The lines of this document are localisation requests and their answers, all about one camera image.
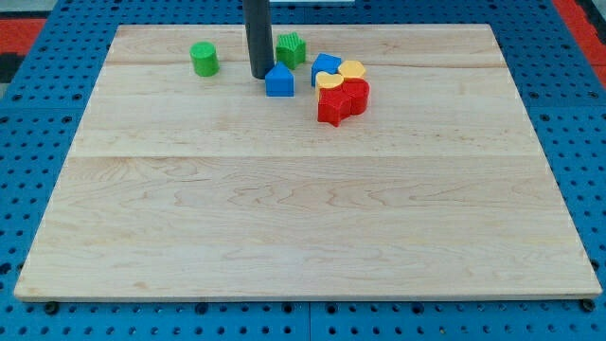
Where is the red cylinder block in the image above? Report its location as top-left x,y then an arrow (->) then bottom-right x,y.
342,78 -> 370,116

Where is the yellow heart block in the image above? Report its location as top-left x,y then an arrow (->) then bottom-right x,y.
314,71 -> 344,100

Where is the blue cube block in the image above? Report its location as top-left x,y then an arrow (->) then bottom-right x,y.
311,53 -> 342,87

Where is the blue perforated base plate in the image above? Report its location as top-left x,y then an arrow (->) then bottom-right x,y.
1,1 -> 605,340

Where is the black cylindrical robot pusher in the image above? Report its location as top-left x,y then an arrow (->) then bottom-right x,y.
242,0 -> 275,80

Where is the red star block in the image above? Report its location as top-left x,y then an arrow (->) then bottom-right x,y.
317,87 -> 351,127

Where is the wooden board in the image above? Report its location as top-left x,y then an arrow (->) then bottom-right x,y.
14,24 -> 601,302

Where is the green cylinder block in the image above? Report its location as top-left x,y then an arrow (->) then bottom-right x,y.
189,42 -> 220,77

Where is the blue triangle block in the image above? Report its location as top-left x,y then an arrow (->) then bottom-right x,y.
265,62 -> 294,97

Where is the green star block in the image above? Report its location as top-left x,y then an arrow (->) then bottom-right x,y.
276,32 -> 306,70

